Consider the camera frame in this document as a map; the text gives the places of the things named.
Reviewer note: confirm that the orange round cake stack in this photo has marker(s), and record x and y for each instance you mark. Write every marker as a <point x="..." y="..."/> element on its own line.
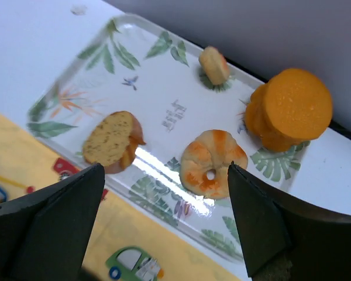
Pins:
<point x="293" y="107"/>

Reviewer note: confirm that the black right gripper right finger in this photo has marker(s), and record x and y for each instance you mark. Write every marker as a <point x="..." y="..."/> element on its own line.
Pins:
<point x="285" y="238"/>

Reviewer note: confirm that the brown sliced bread loaf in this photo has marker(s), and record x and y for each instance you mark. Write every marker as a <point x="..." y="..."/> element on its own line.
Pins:
<point x="114" y="141"/>

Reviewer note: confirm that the yellow car-print placemat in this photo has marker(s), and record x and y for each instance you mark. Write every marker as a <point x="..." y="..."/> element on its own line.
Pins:
<point x="24" y="162"/>

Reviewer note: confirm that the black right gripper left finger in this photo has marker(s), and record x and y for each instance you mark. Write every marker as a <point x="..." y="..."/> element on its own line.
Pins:
<point x="44" y="235"/>

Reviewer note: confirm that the small round yellow bun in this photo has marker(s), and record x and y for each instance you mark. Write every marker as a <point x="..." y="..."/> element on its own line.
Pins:
<point x="214" y="65"/>

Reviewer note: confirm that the leaf-patterned white tray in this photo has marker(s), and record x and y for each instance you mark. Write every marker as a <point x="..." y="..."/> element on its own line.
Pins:
<point x="136" y="66"/>

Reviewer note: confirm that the ring-shaped croissant bread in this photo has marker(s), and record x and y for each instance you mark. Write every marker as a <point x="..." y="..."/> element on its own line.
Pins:
<point x="205" y="163"/>

